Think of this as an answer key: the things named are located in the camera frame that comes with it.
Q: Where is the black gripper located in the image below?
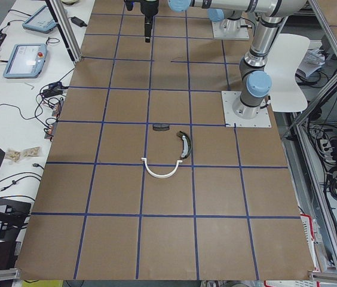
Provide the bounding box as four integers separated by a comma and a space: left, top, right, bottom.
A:
124, 0, 160, 43

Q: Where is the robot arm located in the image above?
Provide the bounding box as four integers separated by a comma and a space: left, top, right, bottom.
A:
207, 8, 243, 30
168, 0, 306, 119

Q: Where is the black power adapter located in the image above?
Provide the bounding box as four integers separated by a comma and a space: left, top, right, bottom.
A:
71, 16, 87, 27

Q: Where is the far teach pendant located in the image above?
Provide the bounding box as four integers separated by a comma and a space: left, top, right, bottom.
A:
22, 5, 56, 33

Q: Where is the teach pendant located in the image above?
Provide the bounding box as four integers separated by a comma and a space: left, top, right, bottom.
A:
22, 5, 56, 33
3, 43, 48, 79

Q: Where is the black brake pad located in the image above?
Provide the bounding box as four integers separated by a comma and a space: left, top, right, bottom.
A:
152, 123, 170, 132

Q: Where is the near teach pendant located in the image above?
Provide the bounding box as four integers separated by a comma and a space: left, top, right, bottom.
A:
3, 43, 48, 79

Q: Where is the green curved brake shoe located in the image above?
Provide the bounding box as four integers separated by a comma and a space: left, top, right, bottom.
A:
176, 131, 192, 160

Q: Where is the white curved plastic part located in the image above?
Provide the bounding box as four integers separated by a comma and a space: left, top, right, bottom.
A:
141, 157, 183, 179

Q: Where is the white chair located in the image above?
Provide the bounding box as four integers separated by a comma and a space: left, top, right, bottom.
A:
265, 33, 310, 112

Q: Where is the aluminium frame post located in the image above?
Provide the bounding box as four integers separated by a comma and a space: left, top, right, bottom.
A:
45, 0, 82, 63

